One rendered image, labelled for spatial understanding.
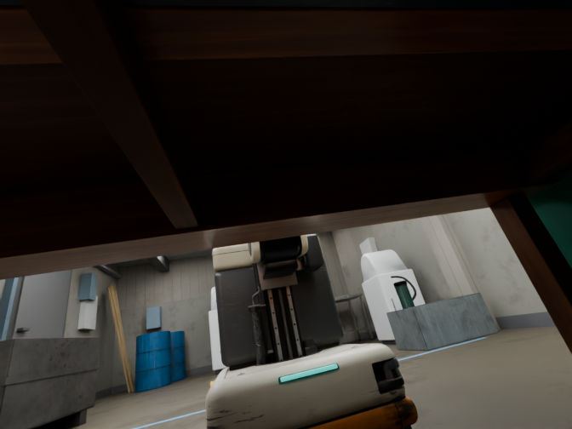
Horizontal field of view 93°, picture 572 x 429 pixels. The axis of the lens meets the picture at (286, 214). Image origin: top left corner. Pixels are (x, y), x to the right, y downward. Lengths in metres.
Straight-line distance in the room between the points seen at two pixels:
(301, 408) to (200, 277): 6.36
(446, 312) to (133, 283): 6.38
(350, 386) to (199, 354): 6.10
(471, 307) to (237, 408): 2.82
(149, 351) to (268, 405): 4.89
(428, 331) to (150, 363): 4.43
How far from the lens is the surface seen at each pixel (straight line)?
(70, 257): 0.68
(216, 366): 5.43
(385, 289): 3.93
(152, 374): 5.74
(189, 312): 7.04
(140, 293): 7.38
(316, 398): 0.96
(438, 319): 3.15
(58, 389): 3.30
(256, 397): 0.93
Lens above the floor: 0.36
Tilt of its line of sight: 24 degrees up
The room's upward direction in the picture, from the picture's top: 12 degrees counter-clockwise
